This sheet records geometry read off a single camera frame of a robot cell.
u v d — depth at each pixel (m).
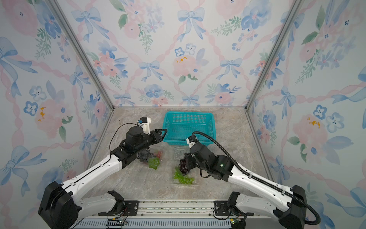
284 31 0.77
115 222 0.73
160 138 0.69
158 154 0.89
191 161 0.64
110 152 0.56
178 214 0.73
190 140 0.64
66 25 0.75
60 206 0.39
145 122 0.70
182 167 0.74
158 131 0.70
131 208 0.74
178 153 0.93
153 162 0.84
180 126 1.10
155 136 0.68
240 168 0.47
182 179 0.81
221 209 0.73
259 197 0.55
